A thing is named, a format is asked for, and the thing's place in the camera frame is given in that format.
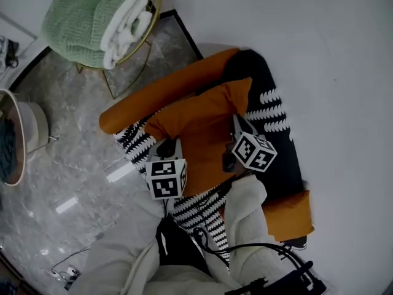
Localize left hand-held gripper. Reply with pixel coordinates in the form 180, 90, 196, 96
145, 138, 188, 200

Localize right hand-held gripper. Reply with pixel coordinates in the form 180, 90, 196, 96
221, 114, 278, 174

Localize orange cushion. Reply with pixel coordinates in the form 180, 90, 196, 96
144, 77, 253, 198
262, 189, 316, 242

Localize person's left forearm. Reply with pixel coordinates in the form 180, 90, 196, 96
69, 192, 168, 295

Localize person's right forearm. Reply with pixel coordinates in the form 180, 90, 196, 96
225, 175, 308, 288

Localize black white patterned sofa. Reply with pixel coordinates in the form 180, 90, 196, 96
98, 48, 316, 251

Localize person's legs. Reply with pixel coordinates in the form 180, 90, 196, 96
155, 215, 212, 278

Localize white rolled towel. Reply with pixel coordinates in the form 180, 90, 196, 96
100, 0, 154, 70

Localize person's torso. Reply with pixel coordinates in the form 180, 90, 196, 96
122, 262, 240, 295

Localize white laundry basket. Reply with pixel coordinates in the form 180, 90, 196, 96
0, 88, 59, 186

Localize white power strip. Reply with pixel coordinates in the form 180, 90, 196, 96
50, 265, 81, 290

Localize dark teal cloth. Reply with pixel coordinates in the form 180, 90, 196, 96
0, 118, 18, 183

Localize black box device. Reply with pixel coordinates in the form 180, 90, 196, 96
225, 261, 328, 295

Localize thick black cable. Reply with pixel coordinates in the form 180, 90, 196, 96
192, 226, 326, 291

